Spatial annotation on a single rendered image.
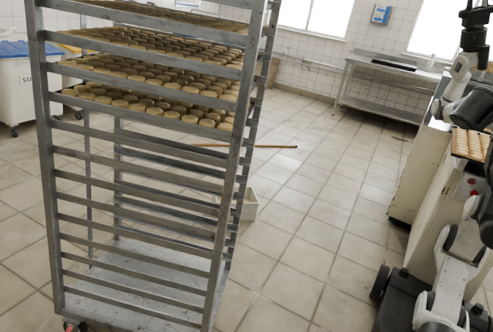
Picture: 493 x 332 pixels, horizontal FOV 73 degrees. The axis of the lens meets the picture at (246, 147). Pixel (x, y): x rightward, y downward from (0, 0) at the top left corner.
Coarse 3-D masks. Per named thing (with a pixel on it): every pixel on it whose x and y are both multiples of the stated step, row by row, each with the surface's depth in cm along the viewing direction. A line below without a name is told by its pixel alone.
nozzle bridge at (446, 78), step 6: (444, 72) 232; (444, 78) 213; (450, 78) 212; (438, 84) 233; (444, 84) 214; (468, 84) 208; (474, 84) 206; (480, 84) 205; (486, 84) 207; (438, 90) 217; (444, 90) 215; (468, 90) 216; (492, 90) 202; (438, 96) 218; (462, 96) 218; (432, 102) 230; (426, 114) 234; (426, 120) 235
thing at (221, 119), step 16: (80, 96) 104; (96, 96) 110; (112, 96) 109; (128, 96) 111; (144, 96) 115; (160, 112) 103; (176, 112) 104; (192, 112) 107; (208, 112) 115; (224, 112) 113; (224, 128) 99
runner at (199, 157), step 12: (72, 132) 105; (84, 132) 105; (96, 132) 104; (108, 132) 103; (132, 144) 103; (144, 144) 102; (156, 144) 102; (180, 156) 102; (192, 156) 101; (204, 156) 100
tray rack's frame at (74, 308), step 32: (32, 0) 88; (32, 32) 92; (32, 64) 95; (160, 256) 172; (192, 256) 175; (96, 288) 148; (160, 288) 154; (64, 320) 135; (96, 320) 134; (128, 320) 137; (160, 320) 139
